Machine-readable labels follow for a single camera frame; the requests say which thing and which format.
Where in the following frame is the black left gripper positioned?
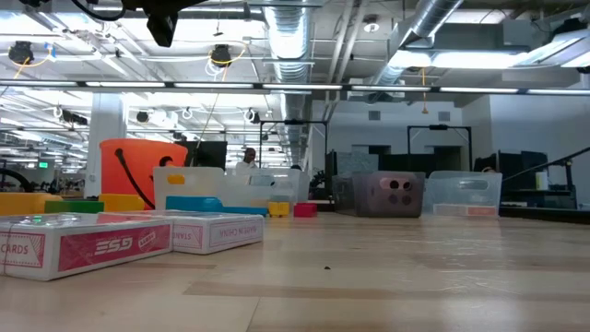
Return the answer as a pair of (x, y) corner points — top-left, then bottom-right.
(122, 0), (204, 48)

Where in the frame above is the long blue building block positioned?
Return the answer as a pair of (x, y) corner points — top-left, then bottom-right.
(164, 196), (226, 215)

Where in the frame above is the purple foam die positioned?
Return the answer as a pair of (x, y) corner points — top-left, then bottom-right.
(368, 189), (419, 211)

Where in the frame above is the white building column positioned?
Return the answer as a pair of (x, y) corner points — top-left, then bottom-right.
(84, 91), (129, 198)

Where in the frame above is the orange plastic bucket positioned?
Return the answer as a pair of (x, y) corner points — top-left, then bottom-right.
(100, 138), (189, 211)

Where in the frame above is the black background monitor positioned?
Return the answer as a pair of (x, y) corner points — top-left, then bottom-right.
(177, 140), (229, 169)

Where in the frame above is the long ceiling light bar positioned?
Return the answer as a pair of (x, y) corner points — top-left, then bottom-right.
(0, 78), (590, 97)

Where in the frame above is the person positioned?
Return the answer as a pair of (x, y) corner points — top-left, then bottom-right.
(235, 147), (259, 176)

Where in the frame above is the white plastic bin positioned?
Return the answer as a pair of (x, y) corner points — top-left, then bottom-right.
(153, 166), (227, 211)

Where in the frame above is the clear plastic bin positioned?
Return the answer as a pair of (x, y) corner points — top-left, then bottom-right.
(224, 168), (312, 208)
(422, 171), (503, 218)

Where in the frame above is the dark green flat block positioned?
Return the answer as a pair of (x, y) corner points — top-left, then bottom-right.
(44, 200), (105, 215)

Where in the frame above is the smoky grey plastic bin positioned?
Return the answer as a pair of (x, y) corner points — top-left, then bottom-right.
(331, 170), (428, 219)

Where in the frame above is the dark background desk cluster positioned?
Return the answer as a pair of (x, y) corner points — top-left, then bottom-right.
(472, 149), (577, 211)

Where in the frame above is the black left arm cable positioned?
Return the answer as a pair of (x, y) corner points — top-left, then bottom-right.
(68, 0), (126, 22)

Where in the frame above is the black ceiling camera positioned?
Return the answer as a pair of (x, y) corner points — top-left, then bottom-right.
(210, 43), (234, 69)
(7, 40), (36, 65)

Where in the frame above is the silver ventilation duct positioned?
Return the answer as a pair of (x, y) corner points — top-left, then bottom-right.
(261, 0), (317, 139)
(368, 0), (465, 89)

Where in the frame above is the black metal frame stand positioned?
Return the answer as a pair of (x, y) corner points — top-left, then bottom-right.
(407, 124), (472, 172)

